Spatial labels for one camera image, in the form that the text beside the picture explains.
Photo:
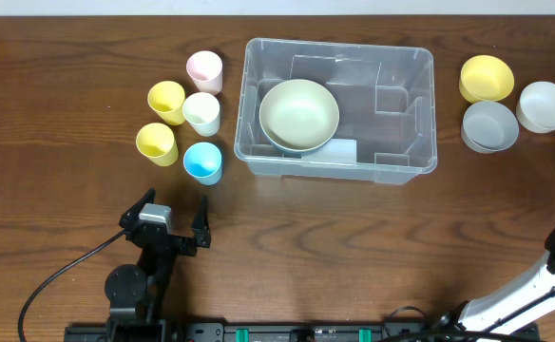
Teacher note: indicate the dark blue large bowl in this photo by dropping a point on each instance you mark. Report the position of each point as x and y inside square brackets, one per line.
[303, 142]

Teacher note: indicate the yellow cup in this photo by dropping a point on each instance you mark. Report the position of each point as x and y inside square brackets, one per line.
[166, 99]
[157, 142]

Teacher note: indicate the grey small bowl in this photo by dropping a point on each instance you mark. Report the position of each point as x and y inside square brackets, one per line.
[489, 127]

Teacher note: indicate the beige large bowl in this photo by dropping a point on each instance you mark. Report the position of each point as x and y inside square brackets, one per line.
[299, 104]

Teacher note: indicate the yellow cup lower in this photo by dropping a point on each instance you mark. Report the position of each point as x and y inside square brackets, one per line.
[157, 142]

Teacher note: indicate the pink plastic cup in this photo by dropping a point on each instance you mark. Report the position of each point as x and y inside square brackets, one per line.
[205, 70]

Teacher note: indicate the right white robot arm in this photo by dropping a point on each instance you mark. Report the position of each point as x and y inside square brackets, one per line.
[519, 303]

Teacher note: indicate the clear plastic storage container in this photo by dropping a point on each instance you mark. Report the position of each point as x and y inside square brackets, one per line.
[385, 97]

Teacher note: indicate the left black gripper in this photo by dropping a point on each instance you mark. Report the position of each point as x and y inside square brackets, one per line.
[172, 239]

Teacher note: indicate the light blue plastic cup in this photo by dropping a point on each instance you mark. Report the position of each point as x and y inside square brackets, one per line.
[203, 162]

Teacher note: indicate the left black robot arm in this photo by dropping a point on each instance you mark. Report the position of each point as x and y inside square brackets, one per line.
[135, 291]

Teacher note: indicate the yellow small bowl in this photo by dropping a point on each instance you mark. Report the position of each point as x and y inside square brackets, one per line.
[485, 78]

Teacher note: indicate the yellow cup upper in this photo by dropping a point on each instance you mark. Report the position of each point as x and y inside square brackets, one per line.
[166, 99]

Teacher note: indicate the cream white plastic cup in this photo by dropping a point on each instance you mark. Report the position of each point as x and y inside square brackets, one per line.
[202, 111]

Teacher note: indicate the white small bowl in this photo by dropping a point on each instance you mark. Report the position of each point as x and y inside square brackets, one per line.
[536, 107]

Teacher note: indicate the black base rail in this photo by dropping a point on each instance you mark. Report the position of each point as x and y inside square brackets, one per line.
[217, 332]

